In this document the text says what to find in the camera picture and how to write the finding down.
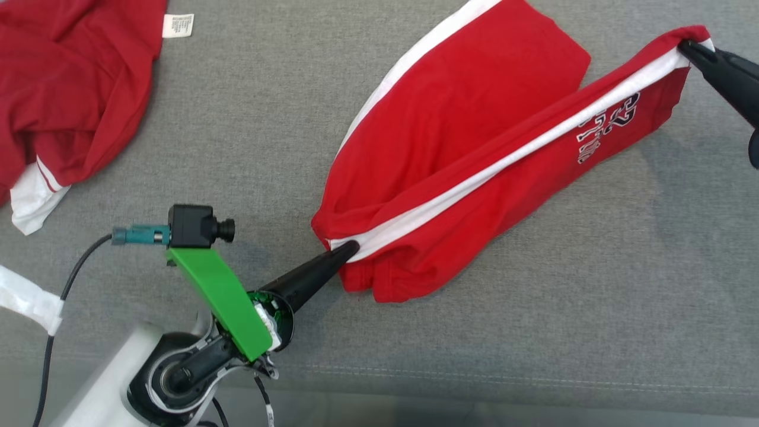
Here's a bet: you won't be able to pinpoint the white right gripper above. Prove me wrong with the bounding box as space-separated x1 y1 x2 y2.
678 39 759 170

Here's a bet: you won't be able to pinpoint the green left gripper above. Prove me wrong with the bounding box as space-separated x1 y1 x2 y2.
166 240 359 362

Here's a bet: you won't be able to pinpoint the red shorts with white stripe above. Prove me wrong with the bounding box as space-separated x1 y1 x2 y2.
311 0 715 303

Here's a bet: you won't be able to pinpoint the red t-shirt with white sleeves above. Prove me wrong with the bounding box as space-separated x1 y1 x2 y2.
0 0 195 236

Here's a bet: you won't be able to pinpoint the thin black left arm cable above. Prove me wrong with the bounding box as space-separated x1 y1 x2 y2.
208 371 278 427

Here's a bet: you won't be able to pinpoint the white cable tape wrap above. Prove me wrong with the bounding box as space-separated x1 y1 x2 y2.
0 265 64 336

